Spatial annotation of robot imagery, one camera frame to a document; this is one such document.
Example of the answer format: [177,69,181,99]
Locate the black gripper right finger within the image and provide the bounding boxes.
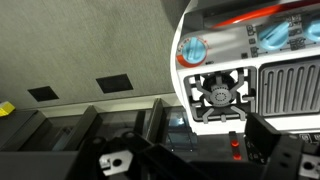
[244,112,320,180]

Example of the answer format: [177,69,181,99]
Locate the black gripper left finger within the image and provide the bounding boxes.
[68,131,204,180]

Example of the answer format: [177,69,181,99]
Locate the grey toy stove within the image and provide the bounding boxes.
[176,0,320,168]

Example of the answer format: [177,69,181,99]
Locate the blue stove knob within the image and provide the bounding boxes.
[258,21,290,51]
[302,18,320,43]

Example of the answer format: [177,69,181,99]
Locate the black storage bins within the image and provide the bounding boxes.
[0,97,199,153]

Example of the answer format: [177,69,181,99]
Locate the grey ribbed griddle plate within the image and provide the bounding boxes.
[259,60,320,118]

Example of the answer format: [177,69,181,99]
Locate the grey burner grate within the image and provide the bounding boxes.
[186,68,258,124]

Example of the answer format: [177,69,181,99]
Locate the yellow block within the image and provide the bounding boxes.
[0,101,17,118]

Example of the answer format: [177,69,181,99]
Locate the white round pedestal table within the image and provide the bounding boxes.
[169,0,320,138]

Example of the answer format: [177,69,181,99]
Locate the blue knob with orange ring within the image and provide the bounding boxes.
[175,35,211,69]

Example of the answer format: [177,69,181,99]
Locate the orange oven door handle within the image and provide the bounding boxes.
[212,1,320,30]

